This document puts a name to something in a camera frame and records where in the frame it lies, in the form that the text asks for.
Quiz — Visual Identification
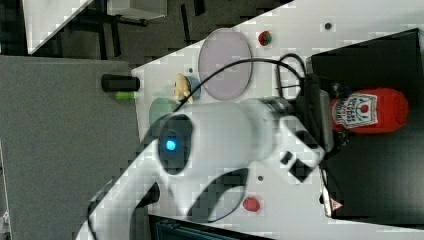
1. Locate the black toaster oven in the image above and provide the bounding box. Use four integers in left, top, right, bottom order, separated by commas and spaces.
308, 28, 423, 229

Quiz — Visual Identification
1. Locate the yellow toy banana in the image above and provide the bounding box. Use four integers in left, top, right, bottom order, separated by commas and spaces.
173, 73, 194, 103

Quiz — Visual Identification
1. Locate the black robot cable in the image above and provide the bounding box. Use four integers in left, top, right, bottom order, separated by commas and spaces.
173, 53, 308, 113

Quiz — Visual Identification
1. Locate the white side table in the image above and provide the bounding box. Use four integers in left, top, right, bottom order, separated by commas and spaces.
22, 0, 94, 54

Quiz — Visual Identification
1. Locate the dark crate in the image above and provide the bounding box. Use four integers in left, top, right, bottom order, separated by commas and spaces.
149, 215, 272, 240

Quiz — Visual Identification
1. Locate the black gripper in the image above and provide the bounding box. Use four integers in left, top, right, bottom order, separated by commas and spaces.
296, 74, 349, 154

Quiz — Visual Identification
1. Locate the small blue bowl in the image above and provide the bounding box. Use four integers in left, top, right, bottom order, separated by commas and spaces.
186, 76, 201, 100

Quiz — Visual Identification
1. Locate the red toy strawberry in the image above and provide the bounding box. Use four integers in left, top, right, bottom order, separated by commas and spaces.
258, 31, 272, 46

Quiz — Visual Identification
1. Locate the red ketchup bottle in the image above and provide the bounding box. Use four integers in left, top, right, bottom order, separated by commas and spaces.
330, 88, 409, 134

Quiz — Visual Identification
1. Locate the round grey plate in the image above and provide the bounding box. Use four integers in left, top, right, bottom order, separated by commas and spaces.
198, 28, 252, 101

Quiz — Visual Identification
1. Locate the red toy fruit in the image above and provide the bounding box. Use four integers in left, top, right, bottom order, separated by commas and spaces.
243, 197, 260, 212

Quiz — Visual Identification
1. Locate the green marker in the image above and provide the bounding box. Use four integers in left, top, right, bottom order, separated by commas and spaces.
115, 92, 137, 100

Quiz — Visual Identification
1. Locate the black cylinder post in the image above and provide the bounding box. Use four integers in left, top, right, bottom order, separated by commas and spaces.
101, 74, 140, 92

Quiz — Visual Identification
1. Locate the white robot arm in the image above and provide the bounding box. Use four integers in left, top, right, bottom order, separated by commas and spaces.
75, 75, 334, 240

